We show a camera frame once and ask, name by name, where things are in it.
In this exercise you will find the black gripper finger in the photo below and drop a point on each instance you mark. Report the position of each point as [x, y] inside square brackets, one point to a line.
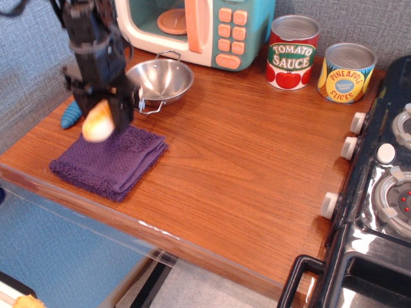
[86, 97]
[122, 109]

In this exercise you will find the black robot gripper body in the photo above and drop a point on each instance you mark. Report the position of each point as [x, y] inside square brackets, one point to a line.
[100, 63]

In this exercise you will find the toy bread loaf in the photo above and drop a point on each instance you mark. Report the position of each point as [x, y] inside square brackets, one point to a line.
[98, 125]

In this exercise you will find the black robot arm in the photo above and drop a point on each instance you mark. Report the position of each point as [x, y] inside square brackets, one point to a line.
[52, 46]

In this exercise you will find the purple folded towel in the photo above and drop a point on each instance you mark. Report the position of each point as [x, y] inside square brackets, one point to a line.
[111, 168]

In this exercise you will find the orange microwave turntable plate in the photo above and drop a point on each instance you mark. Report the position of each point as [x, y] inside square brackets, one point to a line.
[173, 22]

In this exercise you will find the teal toy microwave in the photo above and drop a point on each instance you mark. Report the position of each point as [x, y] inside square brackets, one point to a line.
[221, 34]

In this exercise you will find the tomato sauce can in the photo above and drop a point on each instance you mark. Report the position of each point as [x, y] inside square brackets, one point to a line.
[291, 51]

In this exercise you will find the yellow object at corner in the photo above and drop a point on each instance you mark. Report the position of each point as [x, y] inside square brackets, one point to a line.
[28, 301]

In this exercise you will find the white stove knob bottom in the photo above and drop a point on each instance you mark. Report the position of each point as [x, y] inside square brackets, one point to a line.
[328, 205]

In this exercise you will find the white stove knob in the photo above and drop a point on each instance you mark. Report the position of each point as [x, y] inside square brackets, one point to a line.
[357, 122]
[328, 205]
[348, 147]

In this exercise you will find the pineapple slices can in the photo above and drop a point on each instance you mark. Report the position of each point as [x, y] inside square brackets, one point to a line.
[346, 72]

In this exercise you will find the white stove knob middle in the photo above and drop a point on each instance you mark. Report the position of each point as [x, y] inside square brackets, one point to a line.
[348, 147]

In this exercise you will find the white stove knob top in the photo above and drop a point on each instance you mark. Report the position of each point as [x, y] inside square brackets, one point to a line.
[357, 122]

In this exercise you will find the black toy stove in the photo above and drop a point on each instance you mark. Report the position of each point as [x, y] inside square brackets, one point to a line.
[368, 243]

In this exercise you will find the fork with blue handle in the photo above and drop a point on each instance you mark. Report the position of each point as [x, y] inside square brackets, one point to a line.
[71, 115]

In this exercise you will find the small steel bowl with handles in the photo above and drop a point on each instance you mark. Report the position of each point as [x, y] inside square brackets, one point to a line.
[160, 82]

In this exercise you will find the black oven door handle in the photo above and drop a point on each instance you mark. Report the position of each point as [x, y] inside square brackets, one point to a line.
[302, 264]

